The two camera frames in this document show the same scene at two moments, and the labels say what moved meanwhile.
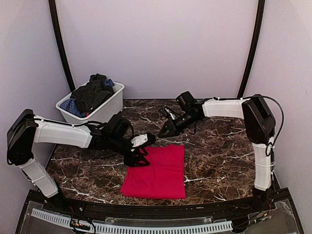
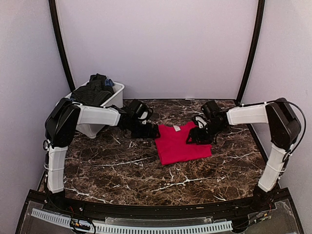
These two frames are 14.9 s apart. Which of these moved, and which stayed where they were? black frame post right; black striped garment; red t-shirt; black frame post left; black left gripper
Moved: red t-shirt; black left gripper
Stayed: black striped garment; black frame post right; black frame post left
